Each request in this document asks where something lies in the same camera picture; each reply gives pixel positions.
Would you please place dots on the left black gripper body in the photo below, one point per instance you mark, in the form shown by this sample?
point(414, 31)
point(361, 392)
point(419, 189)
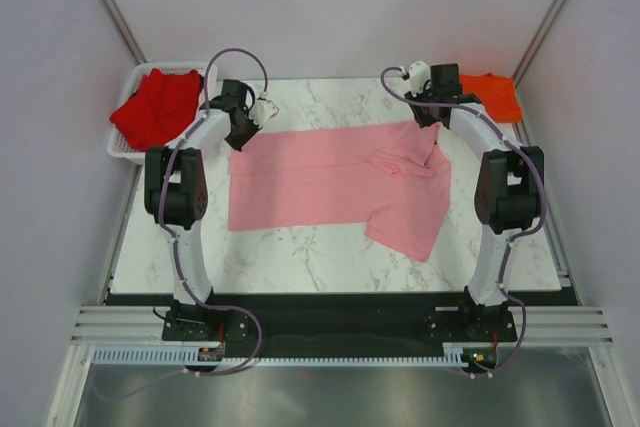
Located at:
point(241, 136)

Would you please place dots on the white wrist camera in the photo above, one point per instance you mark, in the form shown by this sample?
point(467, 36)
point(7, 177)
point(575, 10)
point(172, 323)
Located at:
point(416, 76)
point(262, 112)

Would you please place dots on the white slotted cable duct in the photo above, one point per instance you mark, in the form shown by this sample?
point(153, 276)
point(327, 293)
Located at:
point(194, 356)

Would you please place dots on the aluminium profile rail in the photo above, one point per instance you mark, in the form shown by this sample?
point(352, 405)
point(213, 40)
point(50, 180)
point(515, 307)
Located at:
point(546, 326)

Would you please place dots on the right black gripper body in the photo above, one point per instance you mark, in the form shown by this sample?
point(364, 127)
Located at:
point(421, 106)

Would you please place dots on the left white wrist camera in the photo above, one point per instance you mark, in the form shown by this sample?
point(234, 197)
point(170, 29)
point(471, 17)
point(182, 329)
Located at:
point(262, 112)

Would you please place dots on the folded orange t shirt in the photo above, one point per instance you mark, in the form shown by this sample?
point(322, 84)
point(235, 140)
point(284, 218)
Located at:
point(497, 95)

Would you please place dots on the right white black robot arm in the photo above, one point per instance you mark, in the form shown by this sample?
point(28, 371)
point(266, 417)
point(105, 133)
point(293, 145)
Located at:
point(509, 199)

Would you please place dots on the red t shirt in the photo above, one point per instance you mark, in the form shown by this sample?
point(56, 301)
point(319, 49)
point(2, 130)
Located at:
point(161, 109)

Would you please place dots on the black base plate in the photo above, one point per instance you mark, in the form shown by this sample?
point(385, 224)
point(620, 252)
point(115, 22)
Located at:
point(290, 323)

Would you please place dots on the white plastic basket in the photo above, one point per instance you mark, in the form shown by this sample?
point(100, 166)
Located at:
point(117, 146)

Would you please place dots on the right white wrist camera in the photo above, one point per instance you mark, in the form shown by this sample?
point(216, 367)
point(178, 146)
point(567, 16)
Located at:
point(416, 76)

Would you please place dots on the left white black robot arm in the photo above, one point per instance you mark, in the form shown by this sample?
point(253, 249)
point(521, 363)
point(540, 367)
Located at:
point(176, 196)

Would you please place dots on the pink t shirt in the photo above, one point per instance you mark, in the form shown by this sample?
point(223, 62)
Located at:
point(392, 177)

